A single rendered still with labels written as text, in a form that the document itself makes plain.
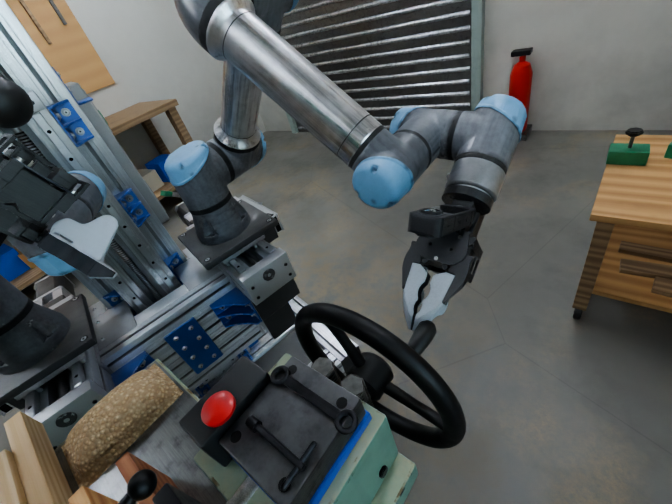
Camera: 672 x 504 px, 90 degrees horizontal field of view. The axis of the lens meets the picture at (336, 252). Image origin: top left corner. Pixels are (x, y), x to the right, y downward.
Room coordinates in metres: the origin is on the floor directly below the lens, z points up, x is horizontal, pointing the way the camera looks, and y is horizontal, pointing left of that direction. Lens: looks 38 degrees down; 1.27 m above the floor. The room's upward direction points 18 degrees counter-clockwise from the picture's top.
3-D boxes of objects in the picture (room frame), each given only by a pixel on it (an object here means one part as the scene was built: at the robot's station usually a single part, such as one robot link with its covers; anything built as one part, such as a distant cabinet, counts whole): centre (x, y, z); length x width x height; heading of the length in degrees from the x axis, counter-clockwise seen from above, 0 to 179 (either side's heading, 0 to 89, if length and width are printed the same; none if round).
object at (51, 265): (0.51, 0.41, 1.09); 0.11 x 0.08 x 0.11; 4
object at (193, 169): (0.85, 0.27, 0.98); 0.13 x 0.12 x 0.14; 133
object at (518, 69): (2.33, -1.62, 0.30); 0.19 x 0.18 x 0.60; 134
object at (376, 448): (0.16, 0.10, 0.91); 0.15 x 0.14 x 0.09; 40
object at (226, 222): (0.85, 0.28, 0.87); 0.15 x 0.15 x 0.10
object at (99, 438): (0.28, 0.34, 0.92); 0.14 x 0.09 x 0.04; 130
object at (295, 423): (0.16, 0.10, 0.99); 0.13 x 0.11 x 0.06; 40
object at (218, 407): (0.17, 0.14, 1.02); 0.03 x 0.03 x 0.01
